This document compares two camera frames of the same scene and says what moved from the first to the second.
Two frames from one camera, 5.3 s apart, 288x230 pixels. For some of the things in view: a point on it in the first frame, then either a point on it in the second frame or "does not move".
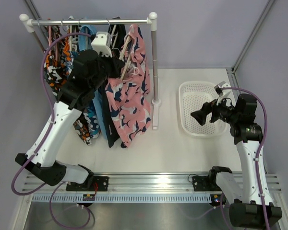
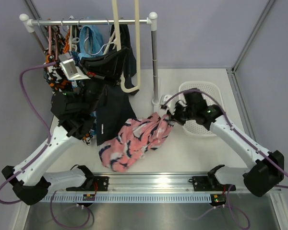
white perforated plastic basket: [191, 94] does not move
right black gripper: [200, 115] -> [174, 117]
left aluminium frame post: [32, 9] does not move
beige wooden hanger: [128, 59] -> [117, 42]
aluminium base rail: [143, 183] does not move
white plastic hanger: [72, 40] does not move
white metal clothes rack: [151, 19] does not move
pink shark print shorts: [129, 96] -> [121, 147]
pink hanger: [50, 40] does not move
